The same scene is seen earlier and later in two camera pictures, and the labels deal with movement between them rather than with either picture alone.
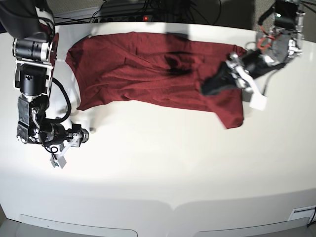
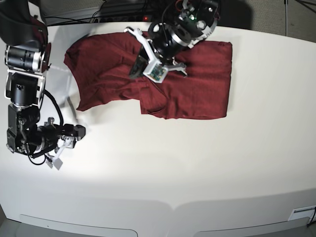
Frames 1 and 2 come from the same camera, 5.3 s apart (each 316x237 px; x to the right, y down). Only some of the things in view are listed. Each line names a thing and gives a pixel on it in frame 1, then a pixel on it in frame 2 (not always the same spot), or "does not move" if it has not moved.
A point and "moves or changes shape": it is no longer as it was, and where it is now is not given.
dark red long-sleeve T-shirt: [154, 69] moves or changes shape
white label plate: [303, 212] does not move
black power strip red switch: [122, 18] does not move
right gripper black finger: [225, 80] -> [140, 64]
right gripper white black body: [246, 66] -> [164, 44]
